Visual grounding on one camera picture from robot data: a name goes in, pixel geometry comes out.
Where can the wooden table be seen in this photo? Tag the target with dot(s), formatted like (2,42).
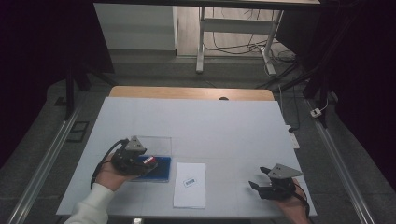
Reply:
(186,92)

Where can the red stamp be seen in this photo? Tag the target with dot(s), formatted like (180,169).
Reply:
(149,160)

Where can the white power strip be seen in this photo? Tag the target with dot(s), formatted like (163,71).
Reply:
(293,140)

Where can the dark round table grommet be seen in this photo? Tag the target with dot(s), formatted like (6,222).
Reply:
(223,98)

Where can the person's right hand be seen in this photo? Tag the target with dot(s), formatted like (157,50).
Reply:
(294,208)

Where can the dark curtain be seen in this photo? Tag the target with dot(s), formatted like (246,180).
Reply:
(364,77)
(37,62)

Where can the white power adapter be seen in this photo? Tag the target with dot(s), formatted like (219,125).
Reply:
(315,112)

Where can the black floor frame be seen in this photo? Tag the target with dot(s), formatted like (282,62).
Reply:
(77,131)

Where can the blue ink pad clear lid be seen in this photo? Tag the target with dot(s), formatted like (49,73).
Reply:
(162,169)

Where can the white-legged desk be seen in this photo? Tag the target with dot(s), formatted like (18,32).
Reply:
(233,26)

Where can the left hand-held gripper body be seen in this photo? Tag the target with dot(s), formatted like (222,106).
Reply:
(127,157)

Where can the metal floor rail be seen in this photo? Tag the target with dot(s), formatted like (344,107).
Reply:
(46,161)
(339,161)

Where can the white cabinet panel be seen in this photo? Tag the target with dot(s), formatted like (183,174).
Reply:
(134,28)

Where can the person's left hand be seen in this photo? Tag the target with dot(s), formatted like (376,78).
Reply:
(109,177)

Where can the white paper sheet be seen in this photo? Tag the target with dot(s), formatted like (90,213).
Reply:
(190,193)

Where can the white table cover board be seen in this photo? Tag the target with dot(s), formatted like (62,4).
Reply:
(202,127)

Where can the black metal stand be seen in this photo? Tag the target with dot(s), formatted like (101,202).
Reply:
(70,93)
(320,90)

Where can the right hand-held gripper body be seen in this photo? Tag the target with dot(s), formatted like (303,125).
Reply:
(278,188)

